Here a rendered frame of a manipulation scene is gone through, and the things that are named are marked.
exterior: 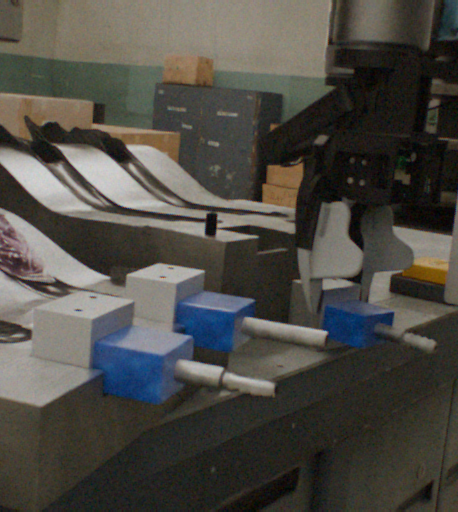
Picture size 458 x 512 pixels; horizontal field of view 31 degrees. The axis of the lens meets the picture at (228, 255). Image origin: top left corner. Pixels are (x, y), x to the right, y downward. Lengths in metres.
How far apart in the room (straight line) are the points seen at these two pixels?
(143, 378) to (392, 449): 0.62
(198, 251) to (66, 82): 9.26
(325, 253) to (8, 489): 0.35
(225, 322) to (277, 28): 7.79
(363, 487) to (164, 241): 0.42
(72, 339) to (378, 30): 0.34
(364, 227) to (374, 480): 0.38
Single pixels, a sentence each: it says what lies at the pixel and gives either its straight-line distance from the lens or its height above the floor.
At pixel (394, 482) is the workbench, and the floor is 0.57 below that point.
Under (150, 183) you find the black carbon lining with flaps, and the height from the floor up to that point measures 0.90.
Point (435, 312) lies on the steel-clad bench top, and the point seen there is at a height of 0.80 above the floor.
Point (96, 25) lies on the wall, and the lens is 9.66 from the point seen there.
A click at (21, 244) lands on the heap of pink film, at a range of 0.61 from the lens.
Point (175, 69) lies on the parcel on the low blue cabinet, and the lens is 8.26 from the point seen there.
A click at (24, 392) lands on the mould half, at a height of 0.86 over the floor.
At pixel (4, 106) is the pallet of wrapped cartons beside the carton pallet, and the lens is 4.70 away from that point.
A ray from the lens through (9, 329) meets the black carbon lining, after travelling 0.52.
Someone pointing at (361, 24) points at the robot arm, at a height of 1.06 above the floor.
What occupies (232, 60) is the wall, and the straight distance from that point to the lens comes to 8.52.
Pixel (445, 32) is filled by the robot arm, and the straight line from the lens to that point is 1.16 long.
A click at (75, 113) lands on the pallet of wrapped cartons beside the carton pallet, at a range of 4.92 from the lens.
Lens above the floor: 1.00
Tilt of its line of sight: 10 degrees down
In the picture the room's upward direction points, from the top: 5 degrees clockwise
